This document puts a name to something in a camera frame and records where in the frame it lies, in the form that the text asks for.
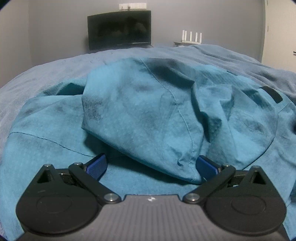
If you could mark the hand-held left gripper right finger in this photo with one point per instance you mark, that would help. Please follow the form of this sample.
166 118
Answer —
207 167

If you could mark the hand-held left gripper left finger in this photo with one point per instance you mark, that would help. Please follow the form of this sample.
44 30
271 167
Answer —
97 166

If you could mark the teal hooded jacket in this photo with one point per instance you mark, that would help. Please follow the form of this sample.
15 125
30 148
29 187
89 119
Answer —
143 109

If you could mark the blue fleece blanket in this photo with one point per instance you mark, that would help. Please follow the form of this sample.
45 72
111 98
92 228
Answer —
57 69

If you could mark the white router with antennas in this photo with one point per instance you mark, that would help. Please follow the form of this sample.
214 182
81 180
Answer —
191 41

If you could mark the black flat screen monitor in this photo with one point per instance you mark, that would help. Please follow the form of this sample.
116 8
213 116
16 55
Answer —
119 29

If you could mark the white wardrobe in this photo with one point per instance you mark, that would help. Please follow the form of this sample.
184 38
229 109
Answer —
279 30

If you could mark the white wall socket strip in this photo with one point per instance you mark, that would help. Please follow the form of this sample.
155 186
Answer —
133 6

